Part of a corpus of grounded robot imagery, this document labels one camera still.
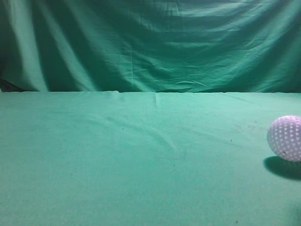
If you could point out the green table cloth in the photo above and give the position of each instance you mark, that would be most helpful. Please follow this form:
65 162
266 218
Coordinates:
145 159

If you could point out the green backdrop cloth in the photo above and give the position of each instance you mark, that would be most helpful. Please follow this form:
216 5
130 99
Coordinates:
150 45

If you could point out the white dimpled golf ball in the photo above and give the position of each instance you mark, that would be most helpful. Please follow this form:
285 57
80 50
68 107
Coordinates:
284 137

